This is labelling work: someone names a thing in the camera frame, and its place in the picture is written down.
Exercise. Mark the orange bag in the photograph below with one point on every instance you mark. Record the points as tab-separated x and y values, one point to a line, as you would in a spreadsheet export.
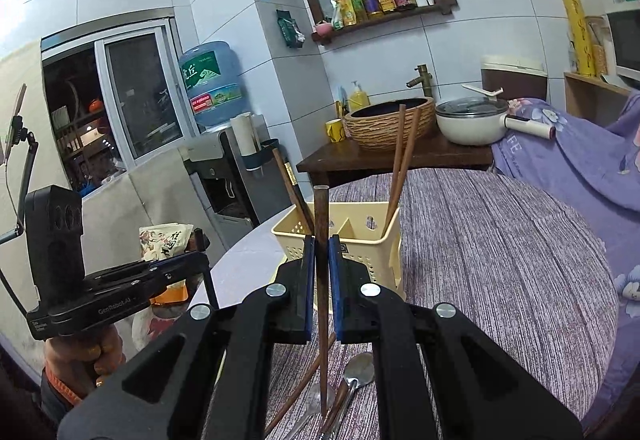
167	295

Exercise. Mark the brass faucet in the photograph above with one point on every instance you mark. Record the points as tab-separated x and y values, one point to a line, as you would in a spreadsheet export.
422	77

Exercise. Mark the glass jar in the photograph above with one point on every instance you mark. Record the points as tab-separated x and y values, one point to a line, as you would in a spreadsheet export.
597	47

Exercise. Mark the yellow green seasoning bag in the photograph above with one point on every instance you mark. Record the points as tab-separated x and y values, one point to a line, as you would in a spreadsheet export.
346	10

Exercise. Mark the yellow mug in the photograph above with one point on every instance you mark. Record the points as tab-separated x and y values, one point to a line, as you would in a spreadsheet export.
335	131

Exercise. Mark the blue water jug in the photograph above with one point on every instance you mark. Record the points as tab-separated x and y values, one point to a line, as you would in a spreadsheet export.
212	85

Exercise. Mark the purple floral blanket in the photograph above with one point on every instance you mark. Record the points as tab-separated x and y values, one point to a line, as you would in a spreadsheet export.
575	160

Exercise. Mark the white paper cup tube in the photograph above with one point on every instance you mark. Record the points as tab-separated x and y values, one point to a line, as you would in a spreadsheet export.
244	137

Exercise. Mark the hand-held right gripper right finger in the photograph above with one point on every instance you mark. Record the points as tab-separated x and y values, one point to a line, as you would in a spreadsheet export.
335	280

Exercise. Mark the brown rice cooker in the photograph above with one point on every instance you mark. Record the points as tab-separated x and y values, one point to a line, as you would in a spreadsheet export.
510	77

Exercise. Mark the white microwave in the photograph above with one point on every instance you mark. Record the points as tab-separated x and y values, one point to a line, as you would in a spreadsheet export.
625	40

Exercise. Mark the cream plastic utensil holder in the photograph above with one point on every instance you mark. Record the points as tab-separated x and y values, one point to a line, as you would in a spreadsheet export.
392	260

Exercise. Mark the green capped oil bottle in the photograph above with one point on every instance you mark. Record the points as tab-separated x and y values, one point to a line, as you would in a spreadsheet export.
356	0

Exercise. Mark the yellow soap bottle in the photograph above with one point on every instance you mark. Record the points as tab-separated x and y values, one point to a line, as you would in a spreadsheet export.
358	99

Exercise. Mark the wicker basin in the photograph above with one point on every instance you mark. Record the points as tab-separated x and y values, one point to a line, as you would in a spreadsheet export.
370	130

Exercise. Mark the blue cup holder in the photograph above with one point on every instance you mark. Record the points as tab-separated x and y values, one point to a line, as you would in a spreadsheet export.
267	155

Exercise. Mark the shiny metal spoon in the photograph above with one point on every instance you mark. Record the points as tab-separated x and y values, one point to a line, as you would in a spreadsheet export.
360	370

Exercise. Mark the yellow wrapped roll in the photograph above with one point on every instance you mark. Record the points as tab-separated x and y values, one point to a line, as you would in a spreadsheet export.
579	35

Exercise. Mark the phone on mount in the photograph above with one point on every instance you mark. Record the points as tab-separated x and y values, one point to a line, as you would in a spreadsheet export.
14	120

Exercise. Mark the person's left hand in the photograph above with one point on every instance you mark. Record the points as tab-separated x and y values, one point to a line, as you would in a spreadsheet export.
82	360

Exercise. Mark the wooden cabinet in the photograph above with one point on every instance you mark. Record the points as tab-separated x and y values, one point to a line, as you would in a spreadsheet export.
590	100

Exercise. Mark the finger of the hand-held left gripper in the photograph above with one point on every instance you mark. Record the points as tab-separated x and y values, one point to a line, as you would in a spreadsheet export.
160	270

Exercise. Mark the white pot with lid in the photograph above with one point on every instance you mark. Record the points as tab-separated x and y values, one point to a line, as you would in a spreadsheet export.
470	125

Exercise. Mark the green hanging packet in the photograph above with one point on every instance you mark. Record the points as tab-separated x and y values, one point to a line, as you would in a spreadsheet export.
290	30

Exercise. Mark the orange pot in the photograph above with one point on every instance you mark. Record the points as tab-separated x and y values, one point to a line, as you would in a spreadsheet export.
96	106

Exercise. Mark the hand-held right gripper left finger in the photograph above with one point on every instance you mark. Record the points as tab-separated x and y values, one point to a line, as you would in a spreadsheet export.
310	280

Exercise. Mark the beige folding board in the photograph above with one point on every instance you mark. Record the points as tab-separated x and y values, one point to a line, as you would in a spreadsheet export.
160	200

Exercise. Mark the person's left forearm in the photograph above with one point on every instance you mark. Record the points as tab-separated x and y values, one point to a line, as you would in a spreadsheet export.
65	402

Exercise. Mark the purple striped tablecloth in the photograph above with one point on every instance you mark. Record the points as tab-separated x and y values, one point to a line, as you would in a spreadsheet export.
500	270

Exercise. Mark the dark chopstick with gold band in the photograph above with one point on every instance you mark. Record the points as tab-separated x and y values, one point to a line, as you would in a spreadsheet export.
292	180

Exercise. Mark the white rice paddle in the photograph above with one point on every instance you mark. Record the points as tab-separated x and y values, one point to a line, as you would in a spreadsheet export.
480	90

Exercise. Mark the grey water dispenser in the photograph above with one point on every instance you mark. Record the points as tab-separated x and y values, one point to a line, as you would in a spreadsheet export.
215	180

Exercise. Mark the aluminium sliding window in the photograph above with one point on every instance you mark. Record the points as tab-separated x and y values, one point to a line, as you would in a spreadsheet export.
140	90

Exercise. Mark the printed snack bag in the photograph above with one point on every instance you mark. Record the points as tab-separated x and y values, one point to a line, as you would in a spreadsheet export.
165	240

